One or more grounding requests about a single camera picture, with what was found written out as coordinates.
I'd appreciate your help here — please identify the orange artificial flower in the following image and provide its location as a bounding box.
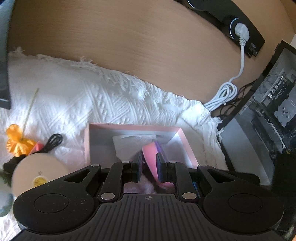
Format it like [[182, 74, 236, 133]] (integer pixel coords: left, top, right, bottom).
[[6, 88, 40, 157]]

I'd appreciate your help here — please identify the black power strip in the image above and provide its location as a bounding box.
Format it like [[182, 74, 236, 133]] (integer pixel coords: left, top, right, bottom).
[[178, 0, 265, 58]]

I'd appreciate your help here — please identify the white textured table cloth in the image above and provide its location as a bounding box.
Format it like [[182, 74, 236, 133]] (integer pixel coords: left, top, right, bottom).
[[1, 48, 227, 171]]

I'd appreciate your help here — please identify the pink cardboard box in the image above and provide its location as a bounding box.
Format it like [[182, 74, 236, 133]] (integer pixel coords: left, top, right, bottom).
[[84, 123, 198, 168]]

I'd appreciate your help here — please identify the white plug and cable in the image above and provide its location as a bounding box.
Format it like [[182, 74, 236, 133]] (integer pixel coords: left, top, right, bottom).
[[204, 24, 251, 112]]

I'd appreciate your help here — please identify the pink purple sponge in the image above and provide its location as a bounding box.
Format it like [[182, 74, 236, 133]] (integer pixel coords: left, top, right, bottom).
[[142, 141, 174, 190]]

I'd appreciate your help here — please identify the clear plastic jar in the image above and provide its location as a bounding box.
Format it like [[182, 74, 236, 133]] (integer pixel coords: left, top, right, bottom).
[[11, 153, 69, 197]]

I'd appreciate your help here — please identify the pink white scrunchie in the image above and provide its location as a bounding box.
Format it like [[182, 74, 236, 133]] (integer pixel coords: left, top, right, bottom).
[[123, 175, 156, 194]]

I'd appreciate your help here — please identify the open computer case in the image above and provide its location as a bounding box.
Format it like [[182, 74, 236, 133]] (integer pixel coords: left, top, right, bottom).
[[218, 41, 295, 186]]

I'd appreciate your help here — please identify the black computer monitor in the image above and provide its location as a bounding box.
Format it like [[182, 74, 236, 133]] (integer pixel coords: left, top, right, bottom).
[[0, 0, 15, 109]]

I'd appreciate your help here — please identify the black coiled hair tie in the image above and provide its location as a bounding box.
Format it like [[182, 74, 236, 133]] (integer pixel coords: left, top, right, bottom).
[[38, 133, 64, 154]]

